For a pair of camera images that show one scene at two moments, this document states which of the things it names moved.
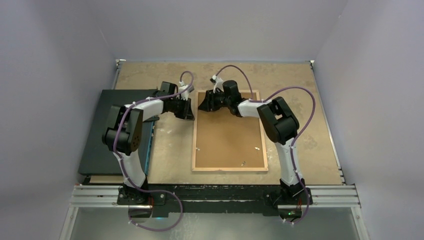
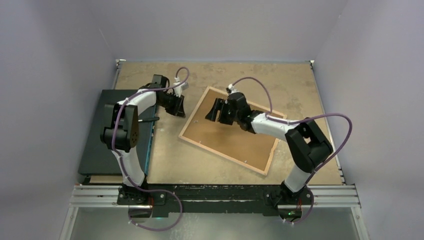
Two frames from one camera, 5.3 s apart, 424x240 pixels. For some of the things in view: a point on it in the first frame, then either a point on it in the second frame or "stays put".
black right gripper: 209,104 to 220,104
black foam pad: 96,159 stays put
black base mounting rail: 244,199 stays put
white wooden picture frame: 265,169 to 222,154
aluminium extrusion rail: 346,196 stays put
